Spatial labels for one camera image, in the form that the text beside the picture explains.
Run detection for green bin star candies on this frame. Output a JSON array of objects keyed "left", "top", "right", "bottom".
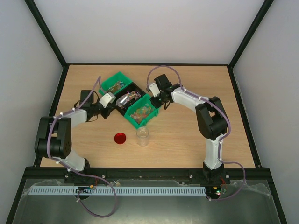
[{"left": 124, "top": 94, "right": 159, "bottom": 129}]

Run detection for metal candy scoop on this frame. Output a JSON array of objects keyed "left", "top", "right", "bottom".
[{"left": 116, "top": 93, "right": 135, "bottom": 108}]

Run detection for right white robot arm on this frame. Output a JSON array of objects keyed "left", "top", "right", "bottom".
[{"left": 146, "top": 74, "right": 231, "bottom": 183}]

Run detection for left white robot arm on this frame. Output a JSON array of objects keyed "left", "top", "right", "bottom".
[{"left": 35, "top": 90, "right": 116, "bottom": 179}]

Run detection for green bin wrapped candies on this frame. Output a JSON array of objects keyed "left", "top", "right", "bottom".
[{"left": 99, "top": 71, "right": 132, "bottom": 95}]

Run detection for black bin lollipops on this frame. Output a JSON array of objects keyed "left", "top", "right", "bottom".
[{"left": 115, "top": 82, "right": 145, "bottom": 116}]

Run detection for red jar lid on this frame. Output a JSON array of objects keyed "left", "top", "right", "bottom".
[{"left": 114, "top": 133, "right": 127, "bottom": 144}]

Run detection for clear glass jar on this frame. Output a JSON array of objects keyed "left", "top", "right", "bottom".
[{"left": 136, "top": 126, "right": 149, "bottom": 147}]

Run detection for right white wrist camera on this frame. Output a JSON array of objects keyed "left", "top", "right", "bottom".
[{"left": 146, "top": 83, "right": 160, "bottom": 97}]

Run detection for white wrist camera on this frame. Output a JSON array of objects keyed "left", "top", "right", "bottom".
[
  {"left": 100, "top": 92, "right": 116, "bottom": 108},
  {"left": 146, "top": 83, "right": 160, "bottom": 97}
]

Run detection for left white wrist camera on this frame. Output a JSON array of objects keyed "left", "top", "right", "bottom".
[{"left": 100, "top": 92, "right": 116, "bottom": 108}]

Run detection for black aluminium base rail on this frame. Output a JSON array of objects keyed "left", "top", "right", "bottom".
[{"left": 23, "top": 167, "right": 271, "bottom": 186}]

